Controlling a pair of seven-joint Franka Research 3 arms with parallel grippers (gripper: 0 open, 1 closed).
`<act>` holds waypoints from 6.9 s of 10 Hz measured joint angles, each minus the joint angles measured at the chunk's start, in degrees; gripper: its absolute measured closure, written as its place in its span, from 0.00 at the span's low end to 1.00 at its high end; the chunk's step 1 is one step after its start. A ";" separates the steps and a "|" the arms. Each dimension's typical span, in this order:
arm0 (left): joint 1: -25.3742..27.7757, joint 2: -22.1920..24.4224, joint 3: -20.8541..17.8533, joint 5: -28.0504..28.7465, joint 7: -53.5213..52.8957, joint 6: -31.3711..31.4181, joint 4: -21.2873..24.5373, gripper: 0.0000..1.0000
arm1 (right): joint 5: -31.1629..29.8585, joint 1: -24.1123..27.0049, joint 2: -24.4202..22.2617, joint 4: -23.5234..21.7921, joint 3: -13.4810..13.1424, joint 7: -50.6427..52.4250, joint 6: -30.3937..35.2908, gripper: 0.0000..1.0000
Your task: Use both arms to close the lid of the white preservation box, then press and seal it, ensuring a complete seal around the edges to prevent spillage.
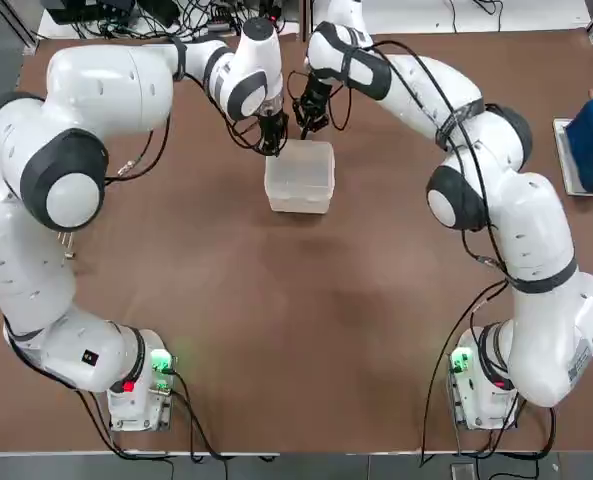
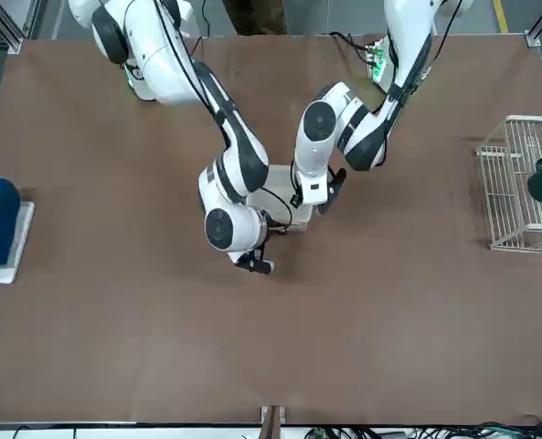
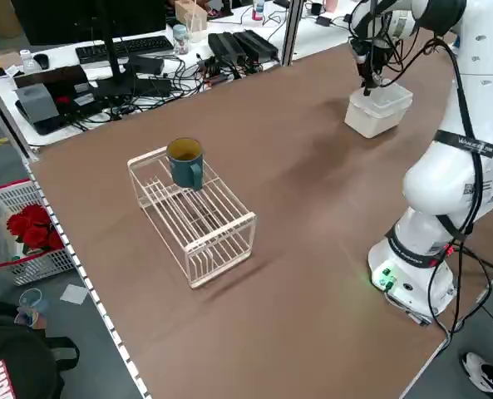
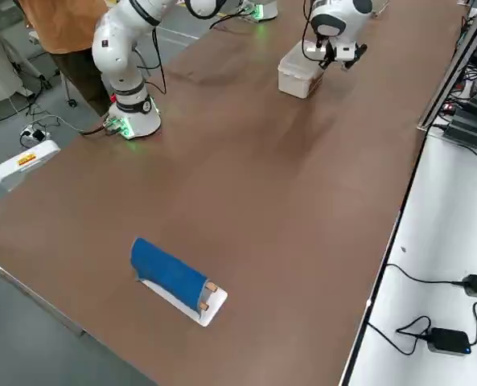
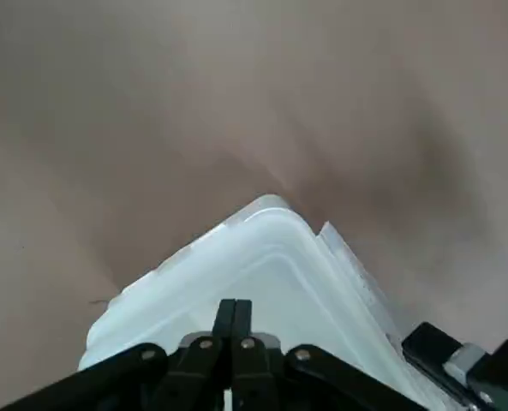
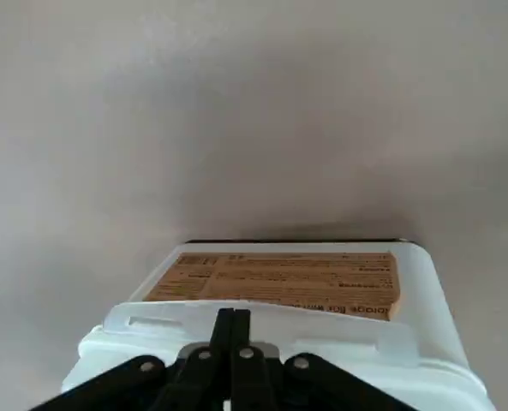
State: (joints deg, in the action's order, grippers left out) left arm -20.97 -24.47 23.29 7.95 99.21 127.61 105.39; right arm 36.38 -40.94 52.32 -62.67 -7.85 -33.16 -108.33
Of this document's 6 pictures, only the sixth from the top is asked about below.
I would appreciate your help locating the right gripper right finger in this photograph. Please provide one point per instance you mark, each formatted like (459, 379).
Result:
(253, 377)

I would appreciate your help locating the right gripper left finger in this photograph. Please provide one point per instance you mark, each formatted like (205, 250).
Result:
(198, 368)

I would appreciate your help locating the translucent plastic box lid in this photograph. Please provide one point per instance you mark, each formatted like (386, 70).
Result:
(343, 338)

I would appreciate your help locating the white plastic preservation box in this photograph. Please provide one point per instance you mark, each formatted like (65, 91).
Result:
(425, 282)

